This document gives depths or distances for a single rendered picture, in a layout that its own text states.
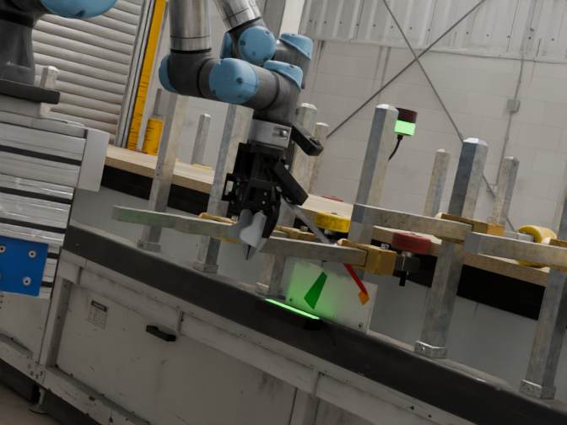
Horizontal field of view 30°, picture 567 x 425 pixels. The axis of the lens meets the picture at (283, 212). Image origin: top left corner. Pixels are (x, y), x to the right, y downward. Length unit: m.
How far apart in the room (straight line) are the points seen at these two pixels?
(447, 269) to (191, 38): 0.63
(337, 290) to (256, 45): 0.53
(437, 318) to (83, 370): 1.72
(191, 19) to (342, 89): 10.06
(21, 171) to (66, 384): 1.97
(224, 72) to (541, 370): 0.74
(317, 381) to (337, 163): 9.60
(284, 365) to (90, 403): 1.15
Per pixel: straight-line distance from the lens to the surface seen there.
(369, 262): 2.13
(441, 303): 2.01
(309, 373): 2.29
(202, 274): 2.53
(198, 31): 1.91
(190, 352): 3.01
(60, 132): 1.61
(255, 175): 1.91
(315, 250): 2.04
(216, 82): 1.84
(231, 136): 2.55
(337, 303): 2.19
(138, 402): 3.21
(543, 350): 1.86
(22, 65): 1.63
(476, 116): 10.79
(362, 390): 2.18
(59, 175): 1.60
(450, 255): 2.00
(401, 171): 11.23
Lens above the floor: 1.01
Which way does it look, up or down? 3 degrees down
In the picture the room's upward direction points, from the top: 12 degrees clockwise
